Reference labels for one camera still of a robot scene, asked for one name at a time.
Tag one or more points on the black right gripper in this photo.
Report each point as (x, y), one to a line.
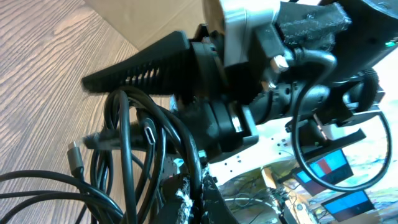
(220, 106)

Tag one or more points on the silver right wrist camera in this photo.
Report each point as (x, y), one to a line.
(234, 21)

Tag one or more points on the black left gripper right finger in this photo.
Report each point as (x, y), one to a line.
(214, 208)

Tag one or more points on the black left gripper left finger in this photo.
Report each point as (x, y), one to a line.
(178, 205)

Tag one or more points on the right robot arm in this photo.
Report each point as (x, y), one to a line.
(329, 50)

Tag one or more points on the blue and red monitor screens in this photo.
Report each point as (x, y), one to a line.
(334, 168)

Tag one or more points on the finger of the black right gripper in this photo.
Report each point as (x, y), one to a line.
(141, 138)

